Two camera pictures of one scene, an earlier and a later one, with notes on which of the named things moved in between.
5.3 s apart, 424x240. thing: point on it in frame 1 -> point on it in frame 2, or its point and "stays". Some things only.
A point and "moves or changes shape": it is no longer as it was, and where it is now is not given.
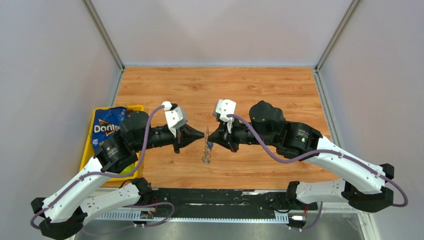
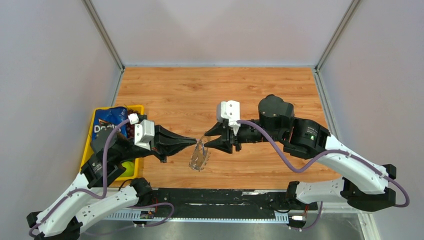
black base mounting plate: x=220 y=203 stays
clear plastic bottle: x=206 y=154 moves or changes shape
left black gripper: x=185 y=135 -> x=167 y=142
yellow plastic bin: x=89 y=151 stays
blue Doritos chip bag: x=107 y=123 stays
